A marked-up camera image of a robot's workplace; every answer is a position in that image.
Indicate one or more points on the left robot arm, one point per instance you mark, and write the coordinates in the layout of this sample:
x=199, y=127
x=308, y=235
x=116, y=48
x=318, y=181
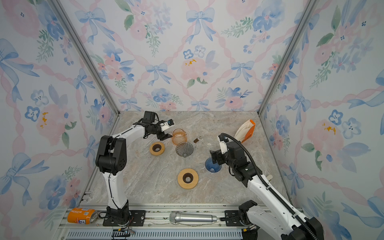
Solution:
x=112, y=157

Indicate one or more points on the blue glass dripper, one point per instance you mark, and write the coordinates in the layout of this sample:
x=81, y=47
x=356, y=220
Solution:
x=212, y=167

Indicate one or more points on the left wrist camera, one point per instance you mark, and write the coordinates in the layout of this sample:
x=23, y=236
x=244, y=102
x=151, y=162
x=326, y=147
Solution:
x=152, y=117

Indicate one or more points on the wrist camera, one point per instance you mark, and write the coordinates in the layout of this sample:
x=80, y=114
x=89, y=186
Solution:
x=223, y=143
x=152, y=117

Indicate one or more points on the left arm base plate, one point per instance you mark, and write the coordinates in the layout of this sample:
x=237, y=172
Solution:
x=130, y=218

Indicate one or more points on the silver microphone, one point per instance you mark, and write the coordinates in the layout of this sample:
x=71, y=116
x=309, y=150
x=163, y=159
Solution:
x=178, y=217

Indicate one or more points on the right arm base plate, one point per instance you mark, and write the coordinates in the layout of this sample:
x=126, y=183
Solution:
x=233, y=219

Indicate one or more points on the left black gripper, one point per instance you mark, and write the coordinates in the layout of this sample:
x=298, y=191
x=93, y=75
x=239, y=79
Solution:
x=164, y=136

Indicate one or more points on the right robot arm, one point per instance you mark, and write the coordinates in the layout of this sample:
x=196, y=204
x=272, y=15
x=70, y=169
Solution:
x=283, y=221

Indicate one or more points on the aluminium front rail frame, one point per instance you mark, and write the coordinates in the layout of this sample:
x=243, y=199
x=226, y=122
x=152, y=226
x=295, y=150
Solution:
x=157, y=226

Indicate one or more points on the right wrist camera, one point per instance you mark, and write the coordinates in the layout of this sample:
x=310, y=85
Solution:
x=223, y=143

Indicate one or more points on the coffee filter pack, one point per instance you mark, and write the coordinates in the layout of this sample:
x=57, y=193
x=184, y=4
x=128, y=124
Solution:
x=245, y=131

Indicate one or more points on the grey glass dripper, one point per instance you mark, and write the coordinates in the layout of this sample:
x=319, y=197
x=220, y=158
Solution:
x=184, y=149

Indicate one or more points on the orange glass carafe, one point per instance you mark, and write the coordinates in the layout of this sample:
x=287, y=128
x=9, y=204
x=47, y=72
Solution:
x=179, y=136

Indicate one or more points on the orange can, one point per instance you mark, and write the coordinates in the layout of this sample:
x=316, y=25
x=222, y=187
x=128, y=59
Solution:
x=82, y=216

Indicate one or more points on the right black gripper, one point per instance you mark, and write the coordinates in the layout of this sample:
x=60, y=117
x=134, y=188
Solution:
x=217, y=154

